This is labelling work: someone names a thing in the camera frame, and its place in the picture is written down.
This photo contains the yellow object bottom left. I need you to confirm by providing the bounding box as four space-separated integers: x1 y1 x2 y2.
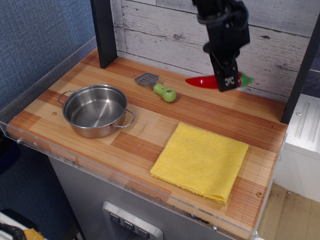
23 228 45 240

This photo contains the dark grey left post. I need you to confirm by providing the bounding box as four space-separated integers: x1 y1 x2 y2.
90 0 118 69

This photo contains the black corrugated hose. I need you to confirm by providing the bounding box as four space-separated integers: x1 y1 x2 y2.
0 222 26 240

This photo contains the yellow folded cloth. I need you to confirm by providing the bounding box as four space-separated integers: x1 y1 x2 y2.
150 123 249 204

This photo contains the stainless steel pot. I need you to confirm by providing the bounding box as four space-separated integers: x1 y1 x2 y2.
58 84 136 139

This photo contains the toy spatula green handle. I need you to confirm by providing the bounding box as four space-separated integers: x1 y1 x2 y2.
135 72 177 103

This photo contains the dark grey post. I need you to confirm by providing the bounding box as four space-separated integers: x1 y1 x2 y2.
280 16 320 125
90 0 118 69

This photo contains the clear acrylic guard rail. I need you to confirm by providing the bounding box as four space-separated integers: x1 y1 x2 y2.
0 40 287 240

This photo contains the red toy chili pepper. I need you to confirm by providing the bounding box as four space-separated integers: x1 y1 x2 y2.
185 71 255 89

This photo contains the dark grey right post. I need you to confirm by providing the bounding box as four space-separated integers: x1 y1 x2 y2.
280 16 320 125

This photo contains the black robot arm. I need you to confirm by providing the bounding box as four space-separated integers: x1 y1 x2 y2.
192 0 253 92

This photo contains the silver dispenser button panel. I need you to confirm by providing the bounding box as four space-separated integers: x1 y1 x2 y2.
102 201 164 240

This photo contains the white side cabinet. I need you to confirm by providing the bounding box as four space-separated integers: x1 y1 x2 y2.
273 94 320 202

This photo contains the grey toy fridge cabinet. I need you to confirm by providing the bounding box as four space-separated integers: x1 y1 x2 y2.
49 157 231 240

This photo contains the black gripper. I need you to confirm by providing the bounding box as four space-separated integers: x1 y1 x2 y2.
202 0 250 92

